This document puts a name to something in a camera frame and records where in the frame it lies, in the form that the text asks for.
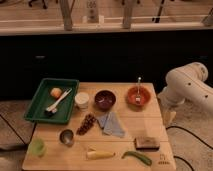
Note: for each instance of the orange bowl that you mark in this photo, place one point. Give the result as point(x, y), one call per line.
point(144, 93)

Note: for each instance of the orange fruit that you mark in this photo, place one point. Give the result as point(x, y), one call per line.
point(56, 92)

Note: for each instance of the green plastic cup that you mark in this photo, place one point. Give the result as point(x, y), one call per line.
point(37, 147)

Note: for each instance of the brown rectangular eraser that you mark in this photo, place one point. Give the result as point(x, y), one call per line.
point(146, 143)

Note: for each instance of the small metal cup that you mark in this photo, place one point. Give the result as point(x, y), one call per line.
point(67, 137)

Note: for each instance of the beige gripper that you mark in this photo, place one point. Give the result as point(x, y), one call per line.
point(168, 115)

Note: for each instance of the green chili pepper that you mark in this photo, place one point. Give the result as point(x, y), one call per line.
point(147, 161)

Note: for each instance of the white cup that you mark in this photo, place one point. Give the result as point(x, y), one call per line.
point(82, 100)

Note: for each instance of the purple bowl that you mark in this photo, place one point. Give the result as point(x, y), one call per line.
point(104, 100)

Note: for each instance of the yellow corn cob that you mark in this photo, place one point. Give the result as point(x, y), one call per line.
point(93, 154)

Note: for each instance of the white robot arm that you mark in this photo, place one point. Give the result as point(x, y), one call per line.
point(185, 82)

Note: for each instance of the silver fork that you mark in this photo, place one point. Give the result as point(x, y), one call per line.
point(138, 97)

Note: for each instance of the blue cloth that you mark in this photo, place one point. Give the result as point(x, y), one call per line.
point(110, 125)

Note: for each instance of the green plastic tray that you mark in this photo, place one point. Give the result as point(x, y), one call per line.
point(42, 99)

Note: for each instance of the white dish brush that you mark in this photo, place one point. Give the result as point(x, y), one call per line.
point(52, 109)

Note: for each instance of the brown grape bunch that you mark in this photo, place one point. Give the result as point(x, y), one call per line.
point(86, 124)

